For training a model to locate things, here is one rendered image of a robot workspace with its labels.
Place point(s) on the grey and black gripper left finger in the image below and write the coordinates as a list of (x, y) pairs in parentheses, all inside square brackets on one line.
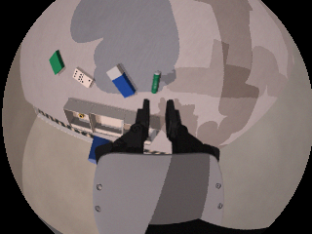
[(133, 140)]

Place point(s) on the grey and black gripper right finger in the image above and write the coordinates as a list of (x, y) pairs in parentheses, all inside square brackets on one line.
[(182, 141)]

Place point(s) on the white domino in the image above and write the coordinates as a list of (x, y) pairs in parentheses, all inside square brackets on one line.
[(83, 77)]

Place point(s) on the blue and white eraser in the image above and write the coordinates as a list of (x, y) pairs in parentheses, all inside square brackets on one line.
[(121, 81)]

